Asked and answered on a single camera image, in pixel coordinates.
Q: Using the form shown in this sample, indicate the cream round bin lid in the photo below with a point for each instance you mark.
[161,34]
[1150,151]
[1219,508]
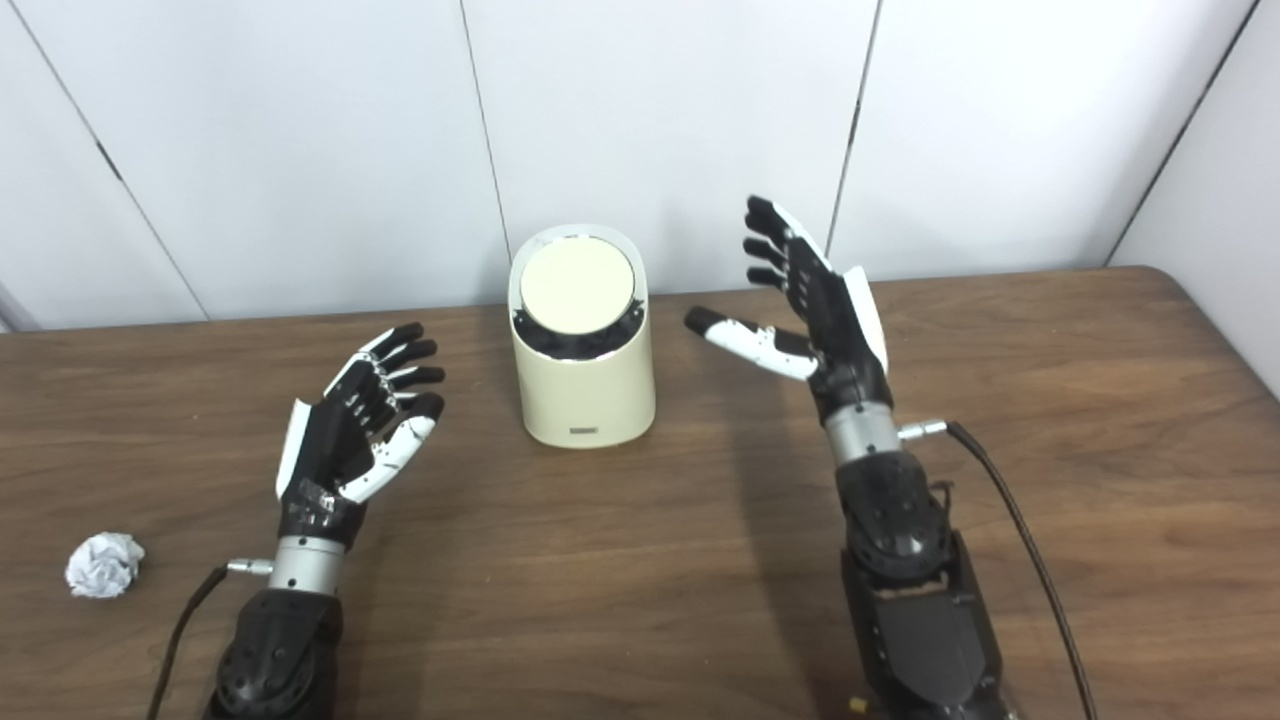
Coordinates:
[576,285]

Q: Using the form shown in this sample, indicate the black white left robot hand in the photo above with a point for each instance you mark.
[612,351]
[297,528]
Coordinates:
[325,450]

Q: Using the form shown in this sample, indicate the cream-colored cylindrical bin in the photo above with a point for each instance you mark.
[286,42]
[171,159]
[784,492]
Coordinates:
[585,395]

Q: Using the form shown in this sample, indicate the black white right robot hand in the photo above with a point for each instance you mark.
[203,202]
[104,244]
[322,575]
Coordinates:
[835,320]

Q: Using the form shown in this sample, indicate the black bin liner bag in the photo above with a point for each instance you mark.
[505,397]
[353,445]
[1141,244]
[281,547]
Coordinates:
[565,347]

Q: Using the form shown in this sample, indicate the white paper ball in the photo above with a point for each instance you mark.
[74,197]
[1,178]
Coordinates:
[104,565]

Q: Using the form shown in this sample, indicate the gray wall post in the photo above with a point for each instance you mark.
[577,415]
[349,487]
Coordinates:
[12,312]

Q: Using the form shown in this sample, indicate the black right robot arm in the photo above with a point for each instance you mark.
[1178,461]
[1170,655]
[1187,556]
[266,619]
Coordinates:
[910,600]

